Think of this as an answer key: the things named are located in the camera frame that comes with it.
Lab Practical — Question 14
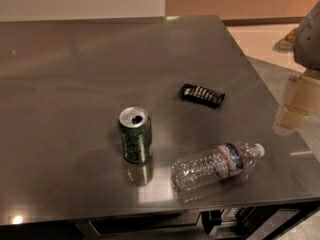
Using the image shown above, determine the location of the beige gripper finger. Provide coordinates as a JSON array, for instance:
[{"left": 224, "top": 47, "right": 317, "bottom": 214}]
[{"left": 277, "top": 69, "right": 320, "bottom": 130}]

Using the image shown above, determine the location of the black rxbar chocolate bar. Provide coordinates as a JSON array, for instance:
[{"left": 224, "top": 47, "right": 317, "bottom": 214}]
[{"left": 182, "top": 84, "right": 225, "bottom": 108}]

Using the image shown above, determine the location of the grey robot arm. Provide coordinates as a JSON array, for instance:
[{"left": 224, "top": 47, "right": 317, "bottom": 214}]
[{"left": 276, "top": 2, "right": 320, "bottom": 130}]

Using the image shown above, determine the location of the green soda can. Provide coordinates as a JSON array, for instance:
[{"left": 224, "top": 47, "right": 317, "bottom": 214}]
[{"left": 118, "top": 107, "right": 152, "bottom": 164}]

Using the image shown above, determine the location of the clear plastic water bottle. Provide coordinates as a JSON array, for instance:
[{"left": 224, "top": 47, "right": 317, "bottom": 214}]
[{"left": 171, "top": 143, "right": 265, "bottom": 191}]

